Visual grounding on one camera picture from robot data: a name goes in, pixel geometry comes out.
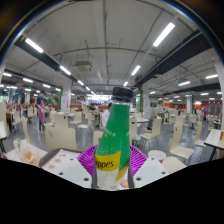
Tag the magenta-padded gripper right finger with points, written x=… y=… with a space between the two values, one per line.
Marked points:
x=146 y=171

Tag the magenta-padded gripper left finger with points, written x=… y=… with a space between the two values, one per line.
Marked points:
x=75 y=173

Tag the green-labelled clear drink bottle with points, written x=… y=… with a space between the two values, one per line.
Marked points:
x=113 y=136

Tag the cream chair with round mark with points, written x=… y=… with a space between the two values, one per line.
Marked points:
x=63 y=135

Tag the clear food wrapper with snacks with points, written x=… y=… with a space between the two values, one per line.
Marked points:
x=28 y=154

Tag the group of cream cafeteria chairs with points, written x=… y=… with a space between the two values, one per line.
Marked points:
x=181 y=133

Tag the white table with label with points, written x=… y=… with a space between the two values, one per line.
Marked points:
x=213 y=138

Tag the ceiling air conditioner unit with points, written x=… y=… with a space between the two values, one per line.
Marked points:
x=83 y=66

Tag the group of ceiling strip lights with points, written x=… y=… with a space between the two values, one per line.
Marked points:
x=164 y=34

